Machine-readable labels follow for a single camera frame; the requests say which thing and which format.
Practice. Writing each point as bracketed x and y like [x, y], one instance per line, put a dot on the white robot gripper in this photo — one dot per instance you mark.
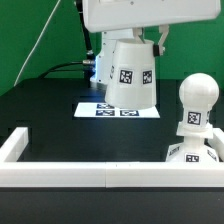
[107, 15]

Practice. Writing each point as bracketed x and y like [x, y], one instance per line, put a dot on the white lamp shade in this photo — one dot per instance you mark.
[132, 82]

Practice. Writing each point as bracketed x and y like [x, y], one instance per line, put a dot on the white lamp bulb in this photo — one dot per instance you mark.
[198, 93]

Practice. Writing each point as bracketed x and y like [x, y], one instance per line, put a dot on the white lamp base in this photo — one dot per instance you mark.
[193, 147]

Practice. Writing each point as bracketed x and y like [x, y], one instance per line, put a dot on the white fiducial marker sheet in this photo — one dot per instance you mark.
[104, 110]

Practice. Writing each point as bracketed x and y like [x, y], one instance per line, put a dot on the white table border frame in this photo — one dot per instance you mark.
[14, 173]

